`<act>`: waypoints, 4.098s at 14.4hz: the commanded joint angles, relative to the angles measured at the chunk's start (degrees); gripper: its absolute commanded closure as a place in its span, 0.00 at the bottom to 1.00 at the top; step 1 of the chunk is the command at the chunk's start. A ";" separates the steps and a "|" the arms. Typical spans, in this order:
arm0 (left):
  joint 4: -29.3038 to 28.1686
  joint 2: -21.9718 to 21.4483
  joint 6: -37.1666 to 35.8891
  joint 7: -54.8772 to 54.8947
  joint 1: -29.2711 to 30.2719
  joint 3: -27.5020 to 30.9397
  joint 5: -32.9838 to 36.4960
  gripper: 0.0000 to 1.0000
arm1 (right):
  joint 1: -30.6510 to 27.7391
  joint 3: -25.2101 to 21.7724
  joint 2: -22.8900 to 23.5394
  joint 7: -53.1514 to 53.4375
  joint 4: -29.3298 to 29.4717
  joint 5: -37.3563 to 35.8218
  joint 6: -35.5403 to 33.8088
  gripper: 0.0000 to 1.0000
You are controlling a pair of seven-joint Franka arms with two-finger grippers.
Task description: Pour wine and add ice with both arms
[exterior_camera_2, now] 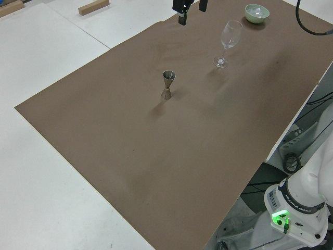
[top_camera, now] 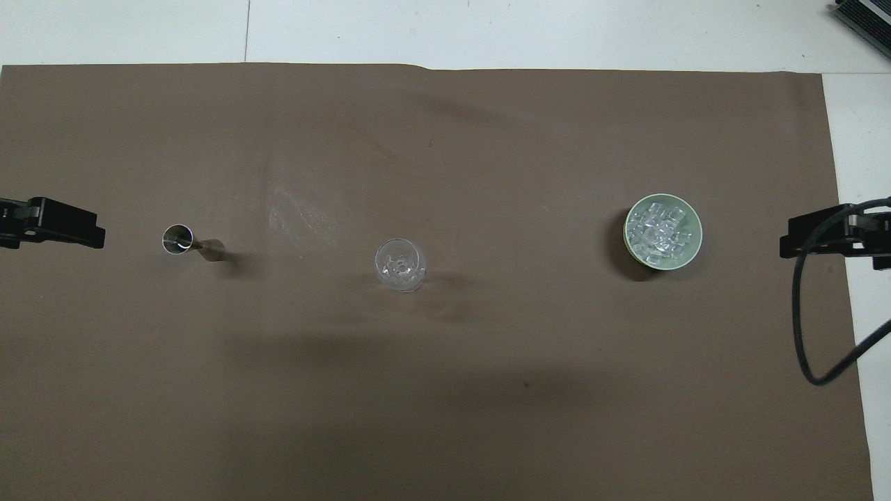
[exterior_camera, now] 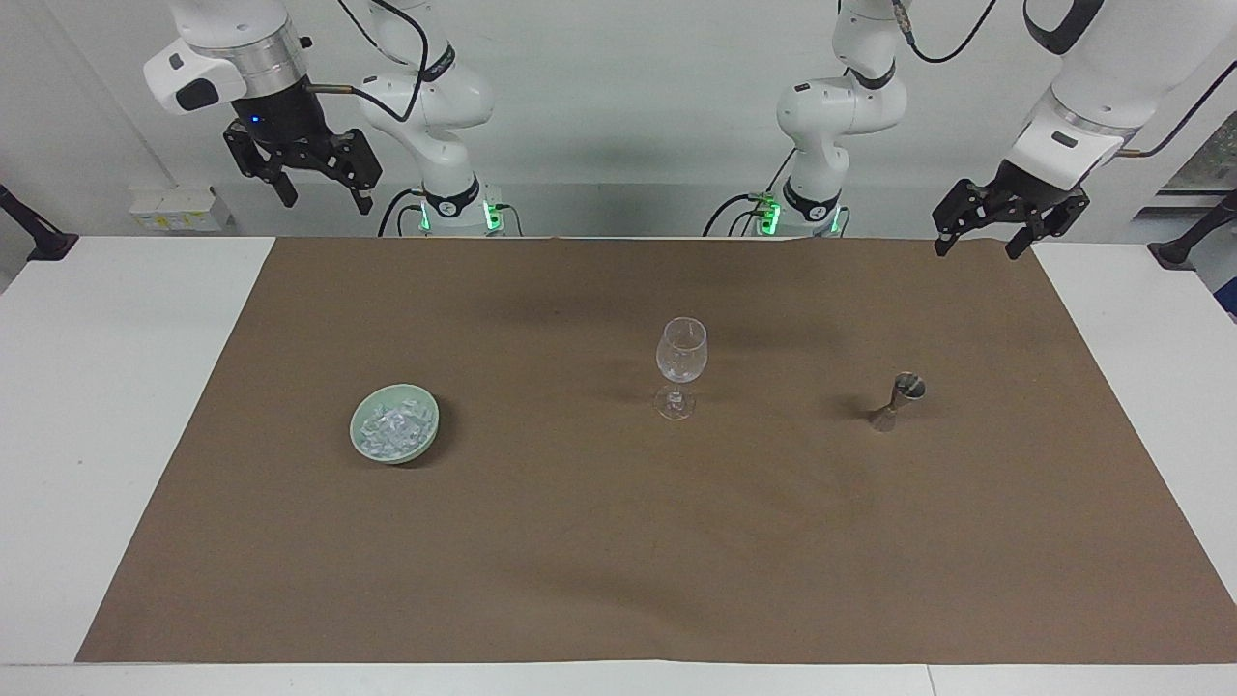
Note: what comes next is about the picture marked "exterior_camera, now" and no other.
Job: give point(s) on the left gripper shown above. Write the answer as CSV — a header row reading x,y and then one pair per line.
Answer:
x,y
1039,198

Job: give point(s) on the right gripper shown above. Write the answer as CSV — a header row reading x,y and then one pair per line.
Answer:
x,y
280,116

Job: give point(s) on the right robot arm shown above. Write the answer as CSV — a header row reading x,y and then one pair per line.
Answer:
x,y
440,97

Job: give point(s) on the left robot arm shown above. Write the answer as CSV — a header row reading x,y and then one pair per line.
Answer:
x,y
841,101

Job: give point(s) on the clear ice cubes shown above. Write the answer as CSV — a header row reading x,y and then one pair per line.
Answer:
x,y
394,428

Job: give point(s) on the clear wine glass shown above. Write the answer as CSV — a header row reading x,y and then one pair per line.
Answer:
x,y
681,353

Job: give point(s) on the black stand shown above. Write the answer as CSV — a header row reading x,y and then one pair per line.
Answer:
x,y
34,230
1193,237

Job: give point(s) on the metal jigger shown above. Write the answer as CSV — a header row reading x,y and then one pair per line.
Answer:
x,y
896,401

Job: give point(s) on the pale green bowl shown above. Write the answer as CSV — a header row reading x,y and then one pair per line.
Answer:
x,y
365,447

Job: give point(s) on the white wall socket box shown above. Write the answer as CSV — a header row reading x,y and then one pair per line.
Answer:
x,y
179,211

